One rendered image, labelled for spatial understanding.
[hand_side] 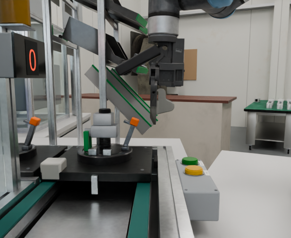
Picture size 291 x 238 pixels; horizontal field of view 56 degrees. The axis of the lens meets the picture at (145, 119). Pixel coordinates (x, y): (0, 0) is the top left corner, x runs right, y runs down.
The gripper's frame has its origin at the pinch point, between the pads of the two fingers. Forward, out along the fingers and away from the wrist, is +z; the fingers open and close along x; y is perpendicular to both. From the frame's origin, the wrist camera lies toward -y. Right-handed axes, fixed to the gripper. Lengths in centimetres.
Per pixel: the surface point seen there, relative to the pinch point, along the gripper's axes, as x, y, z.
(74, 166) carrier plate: -8.4, -17.3, 10.2
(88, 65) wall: 495, -136, -35
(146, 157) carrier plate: 0.0, -1.2, 9.9
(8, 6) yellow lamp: -21.9, -24.0, -21.3
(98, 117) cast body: -2.7, -13.1, -0.5
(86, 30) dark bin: 22.6, -22.0, -25.1
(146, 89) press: 576, -19, 14
